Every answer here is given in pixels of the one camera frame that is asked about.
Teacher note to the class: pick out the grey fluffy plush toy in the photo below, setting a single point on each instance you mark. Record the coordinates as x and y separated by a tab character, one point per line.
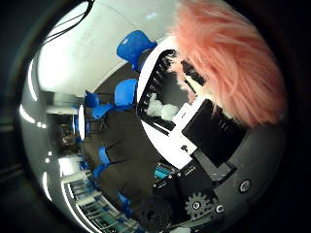
158	108

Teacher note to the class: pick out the pink fluffy plush toy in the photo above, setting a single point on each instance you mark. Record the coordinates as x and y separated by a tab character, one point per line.
230	55

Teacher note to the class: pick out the black perforated crate container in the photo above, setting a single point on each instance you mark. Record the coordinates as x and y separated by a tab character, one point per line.
152	84

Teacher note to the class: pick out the blue plastic chair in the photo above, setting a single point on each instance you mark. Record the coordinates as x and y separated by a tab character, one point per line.
103	156
125	92
91	99
100	111
124	202
134	47

